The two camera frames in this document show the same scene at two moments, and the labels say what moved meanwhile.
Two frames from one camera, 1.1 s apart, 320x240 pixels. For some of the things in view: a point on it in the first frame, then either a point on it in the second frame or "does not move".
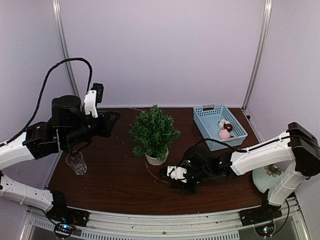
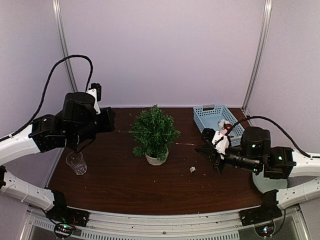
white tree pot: [155, 161] does not move
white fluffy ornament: [222, 123] does not move
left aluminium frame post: [56, 4] does not move
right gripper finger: [163, 172] → [207, 134]
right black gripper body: [202, 175] → [217, 164]
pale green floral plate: [265, 177] does not move
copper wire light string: [145, 163] → [175, 143]
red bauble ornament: [228, 127] does not move
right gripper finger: [190, 187] → [208, 152]
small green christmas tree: [154, 130] does not move
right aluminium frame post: [258, 55] does not move
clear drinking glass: [75, 161] does not move
